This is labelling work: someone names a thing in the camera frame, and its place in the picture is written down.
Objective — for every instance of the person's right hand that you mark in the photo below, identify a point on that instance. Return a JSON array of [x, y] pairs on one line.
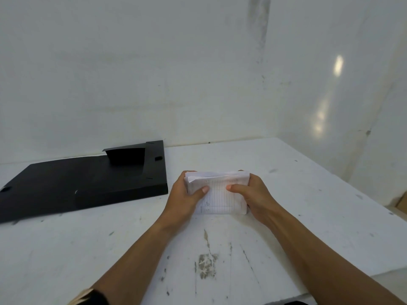
[[257, 200]]

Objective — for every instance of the person's left hand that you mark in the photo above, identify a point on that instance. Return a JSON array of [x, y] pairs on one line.
[[181, 200]]

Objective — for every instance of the person's right thumb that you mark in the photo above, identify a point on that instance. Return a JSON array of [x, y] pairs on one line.
[[236, 188]]

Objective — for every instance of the person's left thumb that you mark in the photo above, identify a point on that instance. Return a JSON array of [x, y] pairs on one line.
[[199, 193]]

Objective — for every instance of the white lined paper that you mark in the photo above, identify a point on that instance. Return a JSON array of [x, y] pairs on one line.
[[219, 193]]

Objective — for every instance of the person's left forearm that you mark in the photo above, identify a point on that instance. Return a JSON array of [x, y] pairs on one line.
[[133, 260]]

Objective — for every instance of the person's right forearm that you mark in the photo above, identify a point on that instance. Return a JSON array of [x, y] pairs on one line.
[[321, 263]]

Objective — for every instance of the black plastic document folder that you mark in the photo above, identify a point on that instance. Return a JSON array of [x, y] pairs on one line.
[[85, 184]]

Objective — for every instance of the gold and black wristwatch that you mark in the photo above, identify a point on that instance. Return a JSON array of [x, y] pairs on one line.
[[89, 298]]

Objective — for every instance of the brown cardboard box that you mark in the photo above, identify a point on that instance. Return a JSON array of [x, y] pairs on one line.
[[401, 203]]

